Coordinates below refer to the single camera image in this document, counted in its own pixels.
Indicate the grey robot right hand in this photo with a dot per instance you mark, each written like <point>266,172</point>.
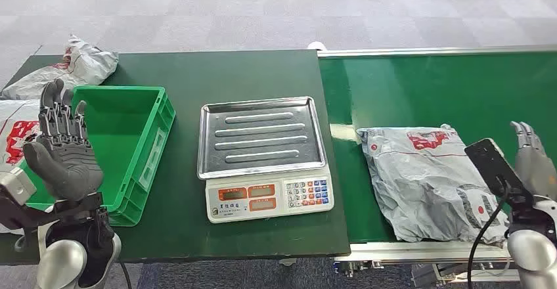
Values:
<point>537,169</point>

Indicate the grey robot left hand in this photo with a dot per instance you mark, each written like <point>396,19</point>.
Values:
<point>69,165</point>

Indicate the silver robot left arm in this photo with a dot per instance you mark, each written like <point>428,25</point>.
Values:
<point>63,263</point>

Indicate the green plastic basket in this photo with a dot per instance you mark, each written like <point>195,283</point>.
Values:
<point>126,139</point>

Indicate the white mailer package red print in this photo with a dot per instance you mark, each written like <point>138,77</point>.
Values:
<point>13,117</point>

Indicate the small grey mailer package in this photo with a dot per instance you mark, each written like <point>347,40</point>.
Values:
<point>82,67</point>

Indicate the green belt conveyor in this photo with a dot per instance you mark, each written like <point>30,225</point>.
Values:
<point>435,87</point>

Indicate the white electronic scale steel tray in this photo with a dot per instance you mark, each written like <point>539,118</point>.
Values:
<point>261,139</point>

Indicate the white conveyor roller cap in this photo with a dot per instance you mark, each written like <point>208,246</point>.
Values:
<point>316,46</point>

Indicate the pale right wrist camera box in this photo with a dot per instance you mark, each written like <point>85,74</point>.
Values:
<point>494,165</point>

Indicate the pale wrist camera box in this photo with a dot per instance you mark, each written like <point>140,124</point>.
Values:
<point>494,165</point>
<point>15,187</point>

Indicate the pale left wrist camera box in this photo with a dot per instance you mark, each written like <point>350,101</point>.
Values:
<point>15,187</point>

